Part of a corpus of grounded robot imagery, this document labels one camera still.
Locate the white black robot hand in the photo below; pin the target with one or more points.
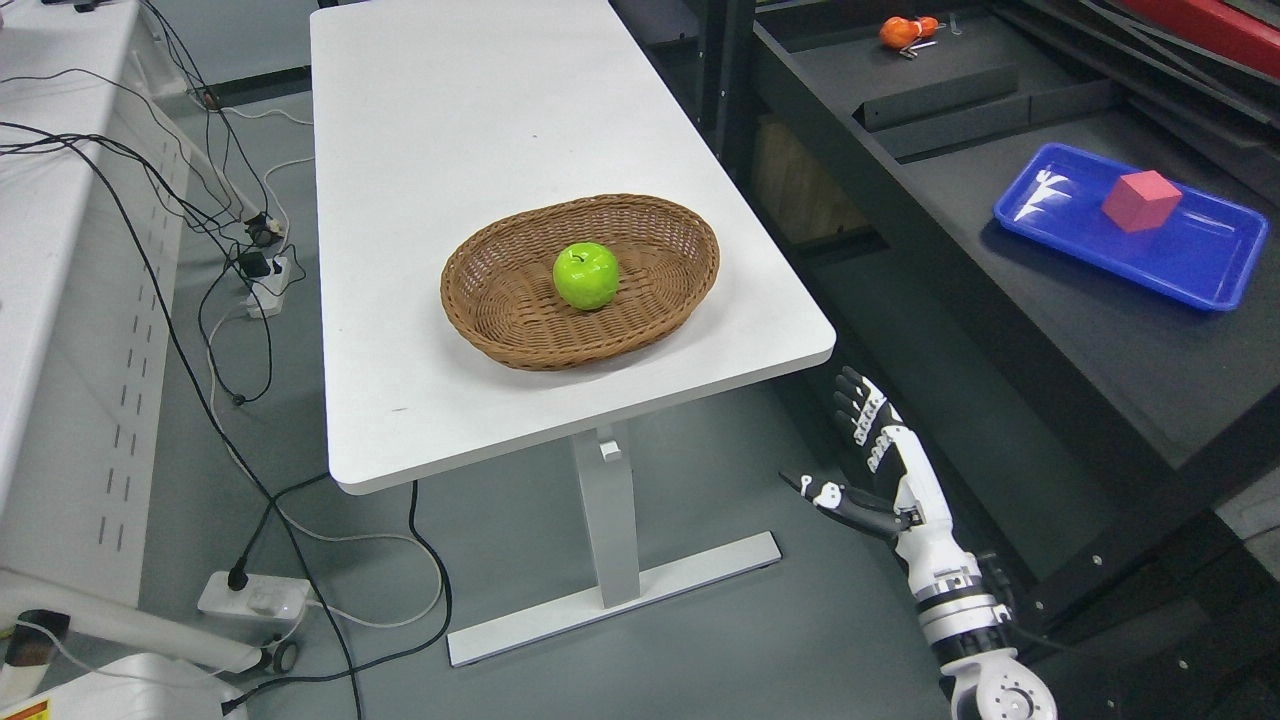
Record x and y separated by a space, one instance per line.
908 506

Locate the green apple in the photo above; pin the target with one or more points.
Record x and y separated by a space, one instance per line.
586 275

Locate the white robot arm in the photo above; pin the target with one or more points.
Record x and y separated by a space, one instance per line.
968 622

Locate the black metal shelf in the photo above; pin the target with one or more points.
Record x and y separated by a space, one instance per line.
1116 448

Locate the red cube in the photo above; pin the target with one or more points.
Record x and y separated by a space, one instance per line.
1141 201

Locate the blue plastic tray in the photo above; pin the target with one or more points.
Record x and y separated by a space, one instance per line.
1202 255

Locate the brown wicker basket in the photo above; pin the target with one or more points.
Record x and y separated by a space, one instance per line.
497 288

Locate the orange toy object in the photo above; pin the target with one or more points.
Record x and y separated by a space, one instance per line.
899 33

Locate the white table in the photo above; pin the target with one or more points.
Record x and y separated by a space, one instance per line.
433 119

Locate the white power strip near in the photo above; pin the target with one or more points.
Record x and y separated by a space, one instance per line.
279 600

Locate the white power strip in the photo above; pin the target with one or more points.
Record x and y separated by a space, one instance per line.
279 600
267 294

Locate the white power strip far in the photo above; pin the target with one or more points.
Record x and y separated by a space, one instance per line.
267 294

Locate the white side desk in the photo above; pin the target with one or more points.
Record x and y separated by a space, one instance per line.
93 171

